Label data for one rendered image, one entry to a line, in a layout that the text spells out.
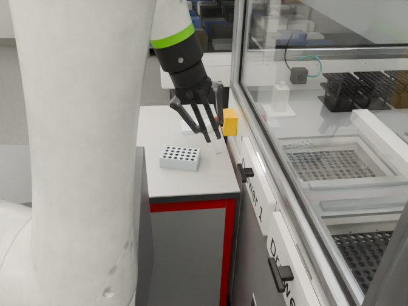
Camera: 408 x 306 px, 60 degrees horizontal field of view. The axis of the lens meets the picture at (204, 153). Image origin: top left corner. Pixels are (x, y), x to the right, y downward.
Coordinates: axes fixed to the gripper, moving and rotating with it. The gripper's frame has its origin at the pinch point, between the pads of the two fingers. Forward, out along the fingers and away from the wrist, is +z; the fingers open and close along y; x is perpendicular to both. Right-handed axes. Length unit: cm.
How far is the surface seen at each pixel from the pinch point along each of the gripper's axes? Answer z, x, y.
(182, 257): 48, -10, 26
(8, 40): 16, -432, 236
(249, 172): 12.3, 1.4, -5.4
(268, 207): 12.5, 14.8, -6.5
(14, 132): 49, -190, 161
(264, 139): 6.2, -1.8, -11.7
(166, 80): 12, -80, 16
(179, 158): 17.7, -24.0, 14.6
